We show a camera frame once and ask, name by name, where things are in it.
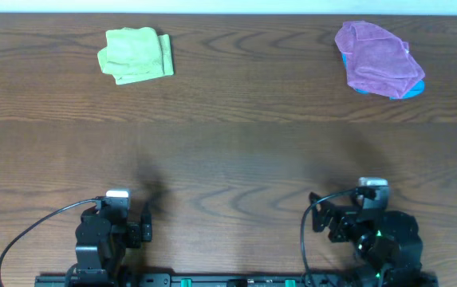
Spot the purple cloth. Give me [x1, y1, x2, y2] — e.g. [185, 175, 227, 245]
[335, 21, 425, 98]

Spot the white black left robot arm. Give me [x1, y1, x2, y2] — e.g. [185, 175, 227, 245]
[64, 199, 152, 286]

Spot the blue cloth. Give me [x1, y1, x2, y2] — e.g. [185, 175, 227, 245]
[341, 53, 426, 100]

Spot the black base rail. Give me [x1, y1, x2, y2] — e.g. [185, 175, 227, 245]
[33, 273, 439, 287]

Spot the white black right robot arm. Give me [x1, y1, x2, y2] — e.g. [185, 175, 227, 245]
[300, 185, 437, 286]

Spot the black camera cable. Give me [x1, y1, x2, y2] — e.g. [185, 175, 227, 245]
[299, 189, 372, 287]
[0, 199, 101, 287]

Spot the black left camera cable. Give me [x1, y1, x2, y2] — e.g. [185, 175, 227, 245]
[0, 199, 101, 287]

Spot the black right camera cable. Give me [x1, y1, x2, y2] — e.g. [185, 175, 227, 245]
[299, 189, 372, 287]

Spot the light green cloth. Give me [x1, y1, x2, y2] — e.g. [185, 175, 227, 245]
[159, 34, 174, 76]
[97, 27, 165, 85]

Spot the folded light green cloth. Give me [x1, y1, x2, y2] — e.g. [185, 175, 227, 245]
[159, 34, 174, 76]

